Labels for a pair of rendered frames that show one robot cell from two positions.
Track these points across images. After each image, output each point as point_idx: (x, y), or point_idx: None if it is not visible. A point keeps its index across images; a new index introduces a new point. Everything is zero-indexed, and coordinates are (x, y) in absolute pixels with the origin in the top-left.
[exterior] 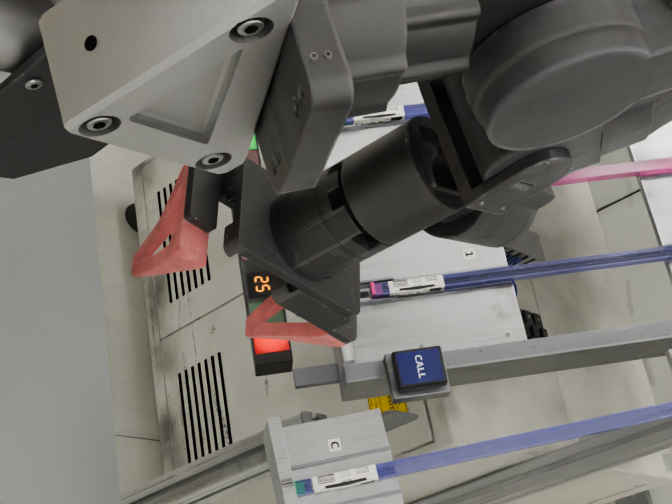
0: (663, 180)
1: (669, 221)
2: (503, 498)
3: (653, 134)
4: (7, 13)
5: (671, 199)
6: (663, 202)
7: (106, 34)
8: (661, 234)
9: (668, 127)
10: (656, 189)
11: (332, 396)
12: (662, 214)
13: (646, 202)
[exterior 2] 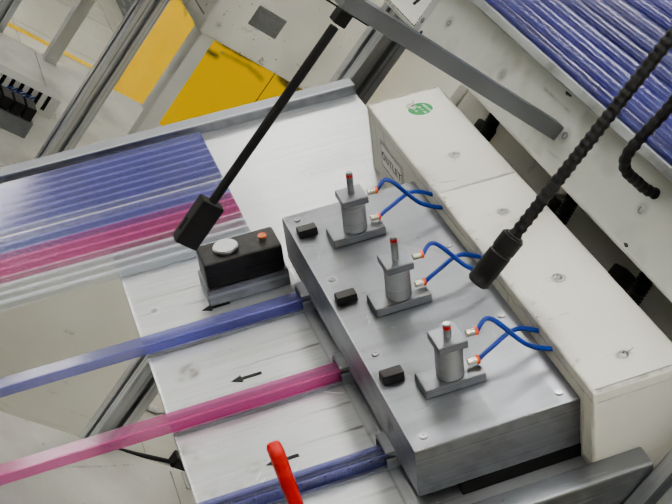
0: (205, 430)
1: (210, 476)
2: None
3: (196, 383)
4: None
5: (215, 450)
6: (203, 456)
7: None
8: (197, 494)
9: (217, 371)
10: (195, 443)
11: None
12: (201, 470)
13: (182, 462)
